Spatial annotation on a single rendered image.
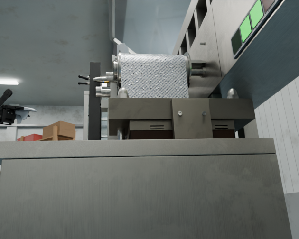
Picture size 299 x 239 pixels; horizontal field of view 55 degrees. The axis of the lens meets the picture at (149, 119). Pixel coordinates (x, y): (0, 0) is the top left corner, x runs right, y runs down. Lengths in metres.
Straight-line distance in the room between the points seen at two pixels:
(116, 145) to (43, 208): 0.20
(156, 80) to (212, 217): 0.53
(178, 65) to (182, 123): 0.37
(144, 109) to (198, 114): 0.14
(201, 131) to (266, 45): 0.28
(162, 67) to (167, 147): 0.44
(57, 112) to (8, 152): 9.92
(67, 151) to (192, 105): 0.34
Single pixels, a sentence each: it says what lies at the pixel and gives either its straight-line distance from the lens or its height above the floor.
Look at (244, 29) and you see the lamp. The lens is 0.83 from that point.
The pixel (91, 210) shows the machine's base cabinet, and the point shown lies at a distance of 0.64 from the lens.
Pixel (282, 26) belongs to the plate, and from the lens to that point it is 0.78.
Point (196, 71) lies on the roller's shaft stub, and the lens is 1.12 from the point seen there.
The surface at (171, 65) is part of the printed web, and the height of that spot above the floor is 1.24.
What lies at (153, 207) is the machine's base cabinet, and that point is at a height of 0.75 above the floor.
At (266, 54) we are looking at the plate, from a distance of 0.87.
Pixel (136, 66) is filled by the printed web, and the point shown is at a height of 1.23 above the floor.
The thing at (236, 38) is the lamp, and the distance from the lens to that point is 0.87.
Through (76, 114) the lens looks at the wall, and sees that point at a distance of 10.48.
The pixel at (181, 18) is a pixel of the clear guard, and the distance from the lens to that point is 1.58.
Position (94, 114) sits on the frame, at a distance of 1.31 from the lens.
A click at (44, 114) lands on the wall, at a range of 10.64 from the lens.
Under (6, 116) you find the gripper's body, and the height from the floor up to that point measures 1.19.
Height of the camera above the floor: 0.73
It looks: 18 degrees up
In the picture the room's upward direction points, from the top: 3 degrees counter-clockwise
